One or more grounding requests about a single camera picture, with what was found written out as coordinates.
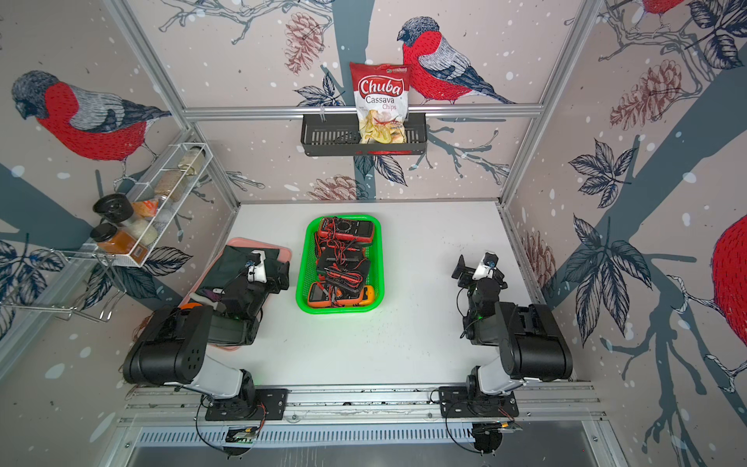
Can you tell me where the green plastic basket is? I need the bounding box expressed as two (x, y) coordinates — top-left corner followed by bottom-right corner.
(296, 214), (386, 315)

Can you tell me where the orange black multimeter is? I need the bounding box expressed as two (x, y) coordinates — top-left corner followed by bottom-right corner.
(307, 282), (363, 309)

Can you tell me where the red multimeter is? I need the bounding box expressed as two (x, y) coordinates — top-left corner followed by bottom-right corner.
(317, 217), (375, 244)

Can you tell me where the small black multimeter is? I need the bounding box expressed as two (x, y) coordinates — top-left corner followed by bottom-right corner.
(317, 244), (366, 265)

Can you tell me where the black face-down multimeter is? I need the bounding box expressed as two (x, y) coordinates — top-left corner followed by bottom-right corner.
(316, 259), (371, 288)

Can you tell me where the yellow multimeter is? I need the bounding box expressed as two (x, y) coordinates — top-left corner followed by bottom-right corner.
(357, 285), (375, 307)

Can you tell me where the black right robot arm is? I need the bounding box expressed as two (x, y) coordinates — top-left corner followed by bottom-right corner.
(451, 251), (573, 399)

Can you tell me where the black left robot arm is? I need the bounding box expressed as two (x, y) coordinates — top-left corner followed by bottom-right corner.
(123, 244), (292, 411)

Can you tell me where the pink tray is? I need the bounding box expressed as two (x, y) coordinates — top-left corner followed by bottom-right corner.
(179, 237), (292, 348)

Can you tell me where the dark green cloth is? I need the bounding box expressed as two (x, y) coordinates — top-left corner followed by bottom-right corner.
(193, 244), (281, 295)

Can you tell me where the amber spice jar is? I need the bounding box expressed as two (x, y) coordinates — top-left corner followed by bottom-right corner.
(91, 223), (148, 258)

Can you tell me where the black lid spice jar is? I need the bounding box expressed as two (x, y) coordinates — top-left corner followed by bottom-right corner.
(93, 193), (134, 224)

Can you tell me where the cassava chips bag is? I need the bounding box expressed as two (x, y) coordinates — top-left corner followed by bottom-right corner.
(350, 63), (410, 144)

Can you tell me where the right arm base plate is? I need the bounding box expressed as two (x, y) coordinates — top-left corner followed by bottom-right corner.
(434, 385), (519, 420)

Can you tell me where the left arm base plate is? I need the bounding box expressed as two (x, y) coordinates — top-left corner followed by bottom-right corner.
(205, 388), (289, 421)

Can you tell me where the white wire spice rack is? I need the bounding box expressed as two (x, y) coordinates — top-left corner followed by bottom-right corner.
(112, 142), (213, 268)

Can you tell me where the black wall basket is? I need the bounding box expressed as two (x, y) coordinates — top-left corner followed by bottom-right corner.
(301, 113), (427, 157)

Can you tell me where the wire wall hook rack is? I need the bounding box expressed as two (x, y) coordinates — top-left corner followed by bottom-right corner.
(1, 248), (126, 329)

